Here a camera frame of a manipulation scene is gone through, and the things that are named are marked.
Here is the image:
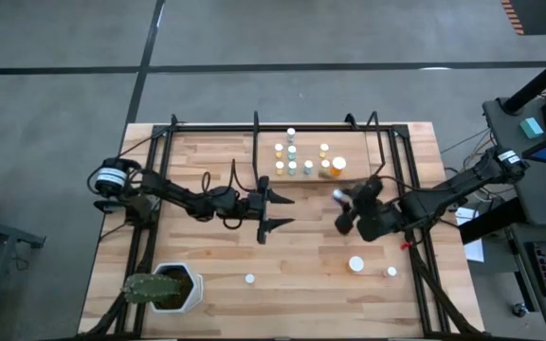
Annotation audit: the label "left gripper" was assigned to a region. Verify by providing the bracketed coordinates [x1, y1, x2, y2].
[246, 175, 296, 245]

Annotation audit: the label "green cactus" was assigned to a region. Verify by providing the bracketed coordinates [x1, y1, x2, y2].
[120, 272, 183, 305]

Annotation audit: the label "white hexagonal plant pot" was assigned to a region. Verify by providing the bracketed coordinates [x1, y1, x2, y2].
[148, 260, 205, 314]

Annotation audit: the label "vial with red label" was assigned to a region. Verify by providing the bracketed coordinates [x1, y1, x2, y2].
[331, 188, 350, 209]

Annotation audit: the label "white paper sheet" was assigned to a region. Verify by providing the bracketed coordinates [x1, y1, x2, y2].
[454, 206, 485, 264]

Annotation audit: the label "black mat orange stripes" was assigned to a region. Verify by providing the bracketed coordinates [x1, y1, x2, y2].
[500, 0, 546, 37]

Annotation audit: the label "grey metal bench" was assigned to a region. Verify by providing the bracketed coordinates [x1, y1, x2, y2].
[0, 210, 46, 341]

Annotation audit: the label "large orange medicine bottle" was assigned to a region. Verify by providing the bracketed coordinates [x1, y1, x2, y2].
[330, 155, 348, 179]
[347, 255, 366, 275]

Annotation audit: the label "black monitor pole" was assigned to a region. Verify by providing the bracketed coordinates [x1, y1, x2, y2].
[500, 43, 546, 116]

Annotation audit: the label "grey desk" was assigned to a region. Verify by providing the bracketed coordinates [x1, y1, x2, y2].
[482, 96, 546, 341]

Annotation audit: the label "black aluminium table frame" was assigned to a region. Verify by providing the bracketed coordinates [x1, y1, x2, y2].
[77, 112, 486, 341]

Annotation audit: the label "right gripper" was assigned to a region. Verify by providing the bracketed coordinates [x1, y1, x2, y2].
[334, 177, 383, 237]

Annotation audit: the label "teal box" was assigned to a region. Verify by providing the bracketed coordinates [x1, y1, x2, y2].
[519, 117, 545, 140]

